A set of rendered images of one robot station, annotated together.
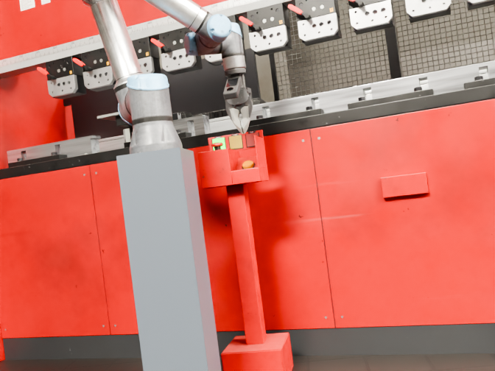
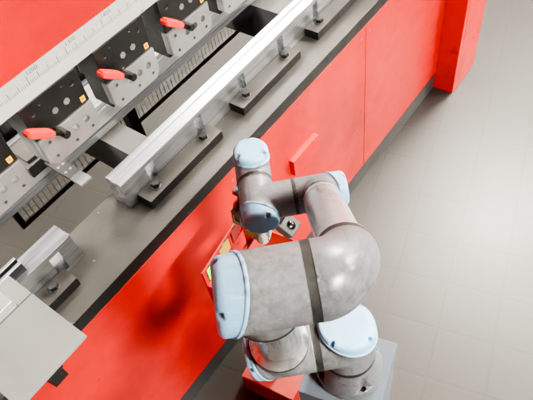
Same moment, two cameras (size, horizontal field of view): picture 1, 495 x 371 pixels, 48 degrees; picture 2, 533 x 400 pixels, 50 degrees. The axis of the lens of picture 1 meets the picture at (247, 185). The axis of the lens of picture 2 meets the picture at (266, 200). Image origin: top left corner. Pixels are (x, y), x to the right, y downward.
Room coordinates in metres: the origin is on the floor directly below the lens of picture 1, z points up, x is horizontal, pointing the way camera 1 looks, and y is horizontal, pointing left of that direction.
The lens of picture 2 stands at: (1.49, 0.73, 2.04)
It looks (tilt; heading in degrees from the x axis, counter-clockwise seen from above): 52 degrees down; 295
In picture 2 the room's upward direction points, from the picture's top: 11 degrees counter-clockwise
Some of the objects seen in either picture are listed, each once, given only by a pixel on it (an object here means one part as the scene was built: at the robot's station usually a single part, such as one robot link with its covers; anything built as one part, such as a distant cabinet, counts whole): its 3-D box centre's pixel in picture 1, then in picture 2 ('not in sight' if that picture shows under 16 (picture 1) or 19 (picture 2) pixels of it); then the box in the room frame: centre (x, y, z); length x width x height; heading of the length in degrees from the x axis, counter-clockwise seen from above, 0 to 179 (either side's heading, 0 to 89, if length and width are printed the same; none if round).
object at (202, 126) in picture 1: (166, 133); (8, 299); (2.38, 0.32, 0.92); 0.39 x 0.06 x 0.10; 69
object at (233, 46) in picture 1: (229, 40); (251, 166); (1.84, 0.00, 1.14); 0.09 x 0.08 x 0.11; 113
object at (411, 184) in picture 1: (404, 185); (304, 154); (1.89, -0.53, 0.58); 0.15 x 0.02 x 0.07; 69
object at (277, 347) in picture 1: (257, 362); (287, 371); (1.86, 0.04, 0.06); 0.25 x 0.20 x 0.12; 168
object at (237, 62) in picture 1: (233, 65); not in sight; (1.85, 0.00, 1.06); 0.08 x 0.08 x 0.05
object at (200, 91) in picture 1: (160, 110); not in sight; (2.96, 0.41, 1.12); 1.13 x 0.02 x 0.44; 69
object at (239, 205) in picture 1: (246, 263); not in sight; (1.89, 0.04, 0.39); 0.06 x 0.06 x 0.54; 78
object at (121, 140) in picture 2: not in sight; (86, 130); (2.54, -0.33, 0.81); 0.64 x 0.08 x 0.14; 159
